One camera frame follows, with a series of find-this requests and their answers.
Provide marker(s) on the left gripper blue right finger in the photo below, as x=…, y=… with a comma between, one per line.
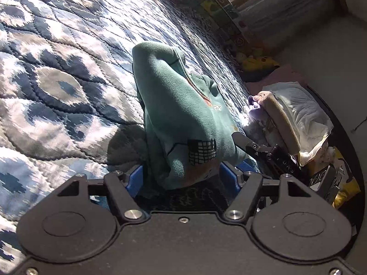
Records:
x=244, y=188

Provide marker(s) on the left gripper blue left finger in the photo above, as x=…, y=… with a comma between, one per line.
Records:
x=122, y=188

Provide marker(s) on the teal printed fleece garment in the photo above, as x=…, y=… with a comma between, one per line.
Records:
x=188, y=125

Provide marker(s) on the white quilted blanket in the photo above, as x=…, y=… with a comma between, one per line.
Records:
x=310, y=122

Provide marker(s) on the lilac folded garment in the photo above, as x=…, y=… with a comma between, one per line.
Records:
x=255, y=110

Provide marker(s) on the tan folded towel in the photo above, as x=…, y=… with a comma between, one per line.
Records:
x=275, y=111

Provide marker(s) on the yellow cartoon pillow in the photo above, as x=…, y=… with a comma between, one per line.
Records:
x=347, y=186

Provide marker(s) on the pink pillow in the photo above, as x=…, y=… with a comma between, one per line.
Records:
x=282, y=74

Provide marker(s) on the yellow pikachu plush toy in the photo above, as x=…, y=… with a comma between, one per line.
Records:
x=249, y=63

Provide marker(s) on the blue white patterned quilt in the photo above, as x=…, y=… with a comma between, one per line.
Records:
x=68, y=97

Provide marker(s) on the grey window curtain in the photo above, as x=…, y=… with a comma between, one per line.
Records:
x=275, y=22

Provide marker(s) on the colourful alphabet foam mat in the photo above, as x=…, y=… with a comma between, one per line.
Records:
x=223, y=21

